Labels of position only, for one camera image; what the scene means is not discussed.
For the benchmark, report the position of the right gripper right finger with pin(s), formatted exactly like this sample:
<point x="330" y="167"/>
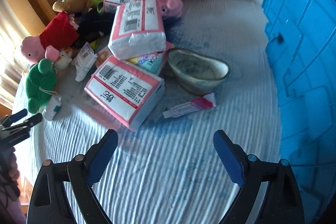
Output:
<point x="282" y="202"/>

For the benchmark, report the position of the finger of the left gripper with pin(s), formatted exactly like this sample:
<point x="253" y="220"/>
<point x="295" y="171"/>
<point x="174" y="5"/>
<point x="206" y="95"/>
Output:
<point x="8" y="120"/>
<point x="11" y="136"/>

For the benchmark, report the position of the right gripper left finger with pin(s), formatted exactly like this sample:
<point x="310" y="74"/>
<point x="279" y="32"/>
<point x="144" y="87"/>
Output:
<point x="49" y="202"/>

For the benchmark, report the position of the white wet wipes packet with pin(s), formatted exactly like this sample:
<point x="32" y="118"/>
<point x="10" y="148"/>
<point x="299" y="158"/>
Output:
<point x="84" y="61"/>

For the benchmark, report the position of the grey tape roll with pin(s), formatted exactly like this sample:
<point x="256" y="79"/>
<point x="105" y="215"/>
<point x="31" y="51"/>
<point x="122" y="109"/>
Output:
<point x="197" y="73"/>

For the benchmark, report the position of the colourful Kotex tissue pack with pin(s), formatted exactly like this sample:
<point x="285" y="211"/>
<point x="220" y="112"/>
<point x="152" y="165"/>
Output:
<point x="153" y="62"/>

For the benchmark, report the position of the person's left hand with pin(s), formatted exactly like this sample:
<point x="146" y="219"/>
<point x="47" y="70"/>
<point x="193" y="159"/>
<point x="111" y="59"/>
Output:
<point x="9" y="174"/>

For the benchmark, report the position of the small white bottle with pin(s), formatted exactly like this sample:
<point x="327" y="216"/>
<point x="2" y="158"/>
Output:
<point x="52" y="108"/>

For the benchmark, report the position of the green turtle plush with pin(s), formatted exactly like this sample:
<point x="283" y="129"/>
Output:
<point x="40" y="85"/>

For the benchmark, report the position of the small yellow chick plush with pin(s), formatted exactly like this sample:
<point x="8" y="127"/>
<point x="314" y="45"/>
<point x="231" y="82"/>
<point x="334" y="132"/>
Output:
<point x="64" y="59"/>

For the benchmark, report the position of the white striped table cloth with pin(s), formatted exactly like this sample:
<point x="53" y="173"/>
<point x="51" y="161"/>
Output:
<point x="168" y="170"/>

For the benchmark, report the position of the red dress pig plush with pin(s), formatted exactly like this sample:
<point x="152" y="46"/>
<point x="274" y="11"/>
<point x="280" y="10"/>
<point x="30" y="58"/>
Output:
<point x="59" y="34"/>

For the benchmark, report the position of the pink white ointment tube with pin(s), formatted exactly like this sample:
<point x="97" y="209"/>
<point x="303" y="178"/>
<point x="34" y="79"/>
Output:
<point x="201" y="103"/>

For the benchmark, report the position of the orange white medicine box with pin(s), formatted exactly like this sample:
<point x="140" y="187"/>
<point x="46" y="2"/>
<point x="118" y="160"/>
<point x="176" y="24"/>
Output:
<point x="102" y="55"/>

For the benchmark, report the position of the dark blue furry plush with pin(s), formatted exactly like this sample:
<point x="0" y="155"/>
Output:
<point x="93" y="26"/>

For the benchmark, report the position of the brown teddy bear plush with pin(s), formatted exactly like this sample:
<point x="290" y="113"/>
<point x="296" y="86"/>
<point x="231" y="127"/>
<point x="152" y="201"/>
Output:
<point x="72" y="6"/>

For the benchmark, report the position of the blue plastic storage crate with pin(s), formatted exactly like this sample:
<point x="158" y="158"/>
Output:
<point x="301" y="54"/>

